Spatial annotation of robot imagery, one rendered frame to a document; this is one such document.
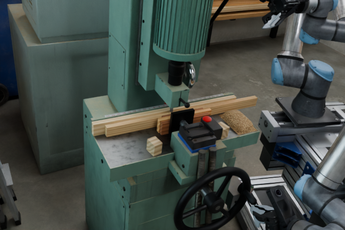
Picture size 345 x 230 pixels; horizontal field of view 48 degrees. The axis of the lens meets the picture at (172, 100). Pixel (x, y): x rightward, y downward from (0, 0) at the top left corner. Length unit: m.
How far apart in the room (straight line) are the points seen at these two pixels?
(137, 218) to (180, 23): 0.72
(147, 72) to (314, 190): 0.68
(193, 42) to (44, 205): 1.49
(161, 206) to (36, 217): 1.02
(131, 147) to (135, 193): 0.16
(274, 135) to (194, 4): 0.86
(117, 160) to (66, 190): 1.21
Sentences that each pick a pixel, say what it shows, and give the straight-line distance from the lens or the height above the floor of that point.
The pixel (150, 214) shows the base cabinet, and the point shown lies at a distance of 1.48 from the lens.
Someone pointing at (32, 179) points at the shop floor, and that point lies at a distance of 2.55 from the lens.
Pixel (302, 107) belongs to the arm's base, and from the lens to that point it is 1.84.
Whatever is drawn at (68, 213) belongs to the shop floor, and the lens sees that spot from 2.32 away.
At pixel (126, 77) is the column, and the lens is 1.50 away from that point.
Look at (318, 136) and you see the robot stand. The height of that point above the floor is 0.73.
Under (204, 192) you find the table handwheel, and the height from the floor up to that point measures 0.82.
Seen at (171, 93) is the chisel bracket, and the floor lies 1.06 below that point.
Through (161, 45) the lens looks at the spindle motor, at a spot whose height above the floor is 1.24.
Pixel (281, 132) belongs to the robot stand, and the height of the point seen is 0.74.
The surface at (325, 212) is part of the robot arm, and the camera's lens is 1.17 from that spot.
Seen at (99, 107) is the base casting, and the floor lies 0.80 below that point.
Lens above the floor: 1.73
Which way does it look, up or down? 32 degrees down
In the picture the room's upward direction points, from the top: 7 degrees clockwise
